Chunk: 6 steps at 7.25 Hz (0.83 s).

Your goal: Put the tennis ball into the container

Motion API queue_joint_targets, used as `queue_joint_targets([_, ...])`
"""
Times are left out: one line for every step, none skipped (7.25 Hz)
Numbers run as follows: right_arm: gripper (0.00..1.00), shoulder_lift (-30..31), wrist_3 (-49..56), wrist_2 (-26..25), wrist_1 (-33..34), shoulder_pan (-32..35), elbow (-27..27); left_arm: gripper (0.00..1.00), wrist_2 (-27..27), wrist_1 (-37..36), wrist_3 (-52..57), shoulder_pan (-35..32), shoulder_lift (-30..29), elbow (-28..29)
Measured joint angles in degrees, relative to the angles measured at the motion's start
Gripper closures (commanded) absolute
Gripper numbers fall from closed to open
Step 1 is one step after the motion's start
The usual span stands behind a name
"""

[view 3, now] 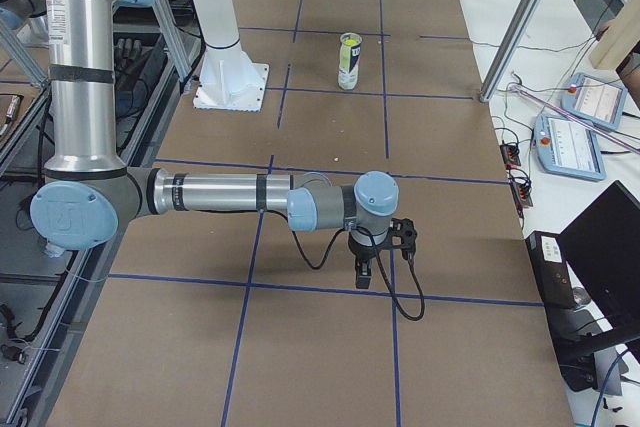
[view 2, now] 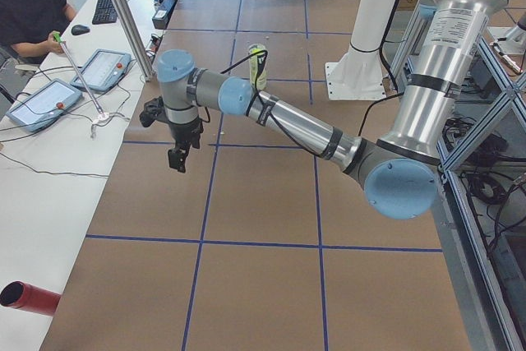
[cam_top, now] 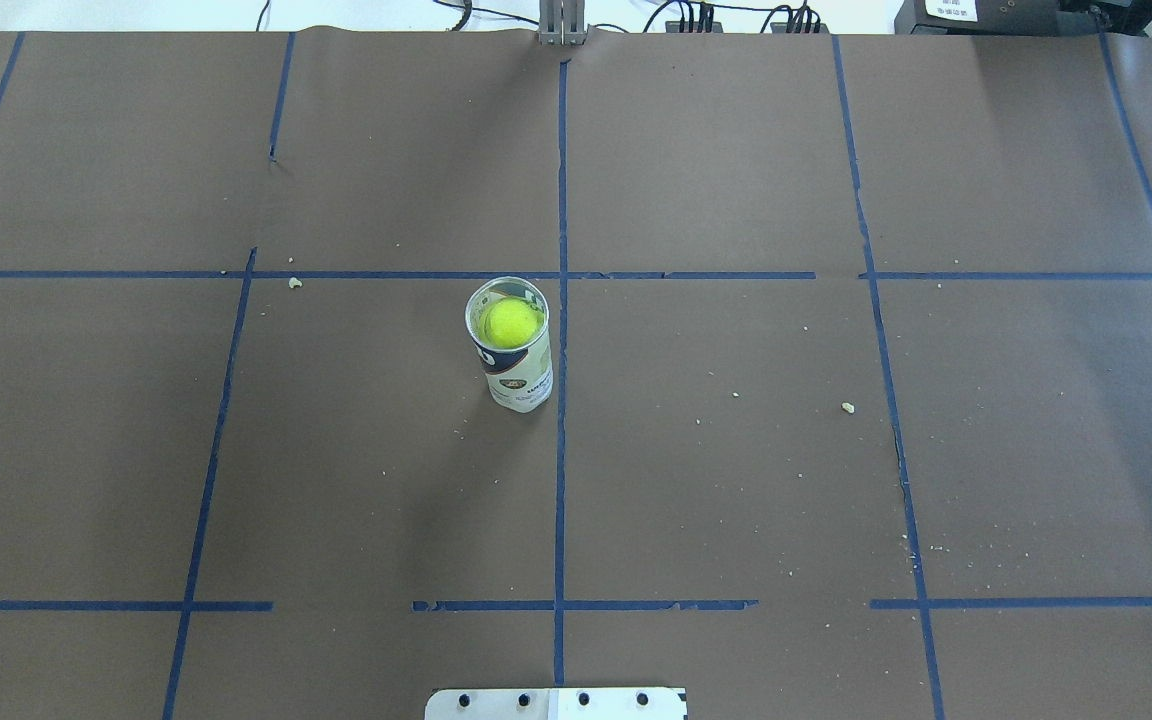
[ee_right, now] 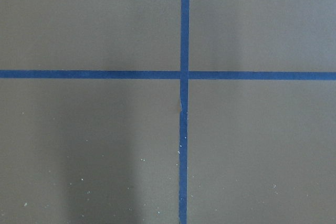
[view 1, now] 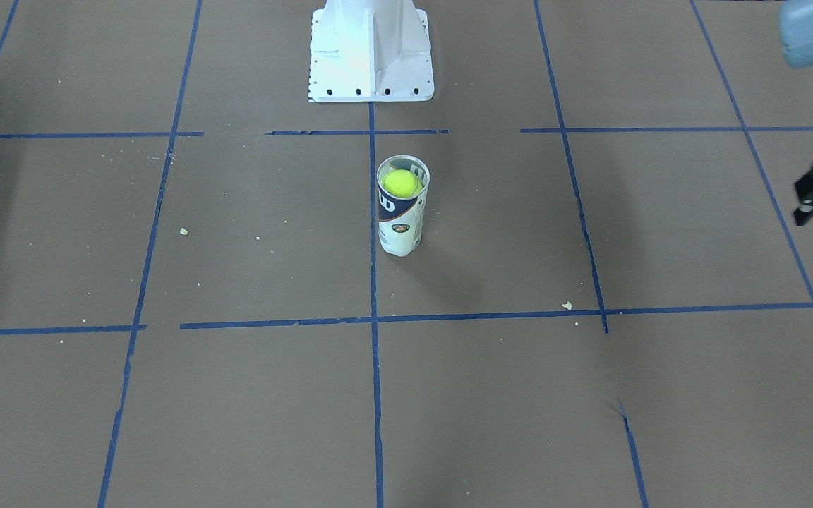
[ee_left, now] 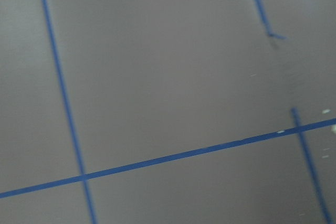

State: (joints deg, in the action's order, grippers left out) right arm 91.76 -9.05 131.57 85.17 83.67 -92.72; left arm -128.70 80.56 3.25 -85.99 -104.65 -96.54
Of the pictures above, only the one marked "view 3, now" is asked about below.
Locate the orange black connector block far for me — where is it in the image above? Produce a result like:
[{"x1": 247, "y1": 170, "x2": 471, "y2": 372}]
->
[{"x1": 499, "y1": 143, "x2": 521, "y2": 170}]

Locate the near teach pendant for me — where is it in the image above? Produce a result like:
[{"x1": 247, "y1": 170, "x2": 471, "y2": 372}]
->
[{"x1": 534, "y1": 114, "x2": 606, "y2": 182}]

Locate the orange black connector block near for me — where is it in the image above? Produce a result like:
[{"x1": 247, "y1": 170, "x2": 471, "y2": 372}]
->
[{"x1": 509, "y1": 176, "x2": 533, "y2": 210}]

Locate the orange black connector block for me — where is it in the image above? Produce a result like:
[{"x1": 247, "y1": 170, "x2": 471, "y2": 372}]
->
[
  {"x1": 499, "y1": 143, "x2": 521, "y2": 170},
  {"x1": 509, "y1": 176, "x2": 533, "y2": 210}
]

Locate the far teach pendant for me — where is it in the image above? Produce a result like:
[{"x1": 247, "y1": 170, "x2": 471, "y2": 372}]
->
[{"x1": 561, "y1": 72, "x2": 628, "y2": 131}]

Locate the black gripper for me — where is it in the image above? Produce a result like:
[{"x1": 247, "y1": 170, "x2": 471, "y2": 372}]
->
[{"x1": 348, "y1": 230, "x2": 387, "y2": 289}]

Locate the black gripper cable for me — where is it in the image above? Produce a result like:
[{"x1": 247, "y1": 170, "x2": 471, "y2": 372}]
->
[{"x1": 288, "y1": 210, "x2": 427, "y2": 321}]

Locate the white camera stand column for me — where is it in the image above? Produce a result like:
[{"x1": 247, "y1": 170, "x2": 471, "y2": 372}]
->
[{"x1": 193, "y1": 0, "x2": 269, "y2": 112}]

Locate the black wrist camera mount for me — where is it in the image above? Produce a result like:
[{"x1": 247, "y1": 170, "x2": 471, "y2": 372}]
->
[{"x1": 385, "y1": 218, "x2": 418, "y2": 262}]

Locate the brown paper table cover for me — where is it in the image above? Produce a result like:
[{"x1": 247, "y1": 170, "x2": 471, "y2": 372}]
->
[{"x1": 49, "y1": 0, "x2": 573, "y2": 426}]

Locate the wooden board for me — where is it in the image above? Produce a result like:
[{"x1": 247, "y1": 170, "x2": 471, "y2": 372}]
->
[{"x1": 589, "y1": 0, "x2": 640, "y2": 70}]

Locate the clear tennis ball can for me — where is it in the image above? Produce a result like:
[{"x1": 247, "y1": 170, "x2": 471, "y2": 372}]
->
[{"x1": 338, "y1": 32, "x2": 362, "y2": 90}]

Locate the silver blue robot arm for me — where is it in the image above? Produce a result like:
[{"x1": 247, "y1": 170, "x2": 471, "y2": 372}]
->
[{"x1": 30, "y1": 0, "x2": 403, "y2": 289}]

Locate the aluminium frame post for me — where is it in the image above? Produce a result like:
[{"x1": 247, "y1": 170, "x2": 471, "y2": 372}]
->
[{"x1": 479, "y1": 0, "x2": 541, "y2": 103}]

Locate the black computer box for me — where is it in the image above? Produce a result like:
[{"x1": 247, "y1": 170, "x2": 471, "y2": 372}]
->
[{"x1": 526, "y1": 231, "x2": 591, "y2": 310}]

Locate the teach pendant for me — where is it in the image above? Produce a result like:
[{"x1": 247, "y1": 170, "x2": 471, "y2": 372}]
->
[
  {"x1": 561, "y1": 72, "x2": 628, "y2": 131},
  {"x1": 534, "y1": 114, "x2": 606, "y2": 182}
]

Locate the black monitor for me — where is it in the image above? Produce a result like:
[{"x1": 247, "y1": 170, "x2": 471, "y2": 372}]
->
[{"x1": 558, "y1": 180, "x2": 639, "y2": 325}]

